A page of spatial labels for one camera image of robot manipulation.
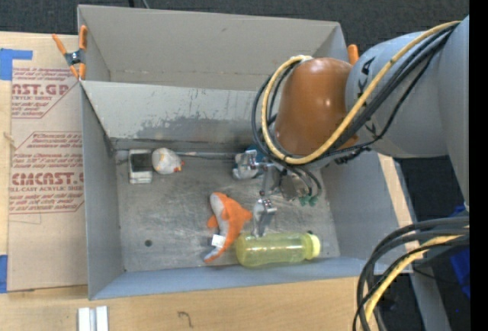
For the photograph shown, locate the yellow clear plastic bottle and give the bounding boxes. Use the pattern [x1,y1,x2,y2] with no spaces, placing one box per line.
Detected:
[234,230,323,269]

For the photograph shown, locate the brown cardboard board red print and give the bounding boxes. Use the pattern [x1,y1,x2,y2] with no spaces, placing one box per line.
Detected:
[0,31,90,293]

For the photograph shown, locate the orange and grey toy fish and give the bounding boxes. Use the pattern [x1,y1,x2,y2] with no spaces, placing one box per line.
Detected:
[203,191,254,264]

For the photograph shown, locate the grey metal bin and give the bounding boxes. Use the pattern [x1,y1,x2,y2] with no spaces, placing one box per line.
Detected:
[77,4,386,301]

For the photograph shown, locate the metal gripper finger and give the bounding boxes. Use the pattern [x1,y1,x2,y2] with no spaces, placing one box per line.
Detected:
[232,151,265,181]
[251,198,278,239]

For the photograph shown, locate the white box with dark window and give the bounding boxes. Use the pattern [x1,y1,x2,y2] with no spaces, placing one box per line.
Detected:
[128,149,154,185]

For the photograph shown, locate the white toy chicken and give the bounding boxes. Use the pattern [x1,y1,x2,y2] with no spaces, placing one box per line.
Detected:
[151,146,185,175]

